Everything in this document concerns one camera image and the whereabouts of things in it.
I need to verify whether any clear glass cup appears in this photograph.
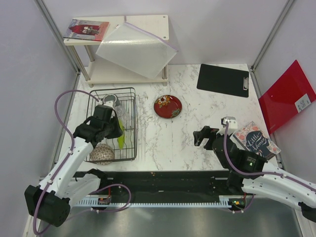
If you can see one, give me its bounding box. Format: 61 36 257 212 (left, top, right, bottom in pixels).
115 105 129 122

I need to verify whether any green plate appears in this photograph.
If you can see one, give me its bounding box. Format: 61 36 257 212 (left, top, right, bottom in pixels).
117 119 125 150

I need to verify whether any grey mug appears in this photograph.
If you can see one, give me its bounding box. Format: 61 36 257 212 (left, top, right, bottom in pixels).
102 94 120 108

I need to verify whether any red floral plate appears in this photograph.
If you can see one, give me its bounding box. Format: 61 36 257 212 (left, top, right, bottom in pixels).
154 95 182 119

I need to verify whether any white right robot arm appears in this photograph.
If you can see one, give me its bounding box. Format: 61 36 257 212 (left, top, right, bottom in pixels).
193 120 316 222

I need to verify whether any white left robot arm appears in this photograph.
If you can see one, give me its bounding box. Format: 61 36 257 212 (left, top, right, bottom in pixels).
24 105 123 227

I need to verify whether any patterned beige bowl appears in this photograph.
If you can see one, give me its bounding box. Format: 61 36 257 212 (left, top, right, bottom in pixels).
89 144 115 165

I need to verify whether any Little Women book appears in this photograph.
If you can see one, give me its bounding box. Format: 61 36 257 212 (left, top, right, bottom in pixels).
233 121 281 160

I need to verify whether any white two-tier shelf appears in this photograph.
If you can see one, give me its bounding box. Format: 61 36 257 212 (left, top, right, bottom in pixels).
64 15 177 87

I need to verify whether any black clipboard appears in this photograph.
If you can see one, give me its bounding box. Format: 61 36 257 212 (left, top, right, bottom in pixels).
197 64 249 98

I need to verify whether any red folder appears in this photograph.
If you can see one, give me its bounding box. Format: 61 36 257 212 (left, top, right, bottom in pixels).
259 60 316 134

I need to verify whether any red cover book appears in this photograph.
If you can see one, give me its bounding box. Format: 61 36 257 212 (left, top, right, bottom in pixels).
64 18 110 41

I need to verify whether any black wire dish rack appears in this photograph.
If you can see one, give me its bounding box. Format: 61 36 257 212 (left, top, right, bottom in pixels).
86 87 138 165

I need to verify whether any white cable duct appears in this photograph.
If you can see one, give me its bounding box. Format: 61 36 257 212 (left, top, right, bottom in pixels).
75 196 233 208

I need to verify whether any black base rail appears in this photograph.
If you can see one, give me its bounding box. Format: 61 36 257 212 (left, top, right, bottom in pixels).
74 169 246 197

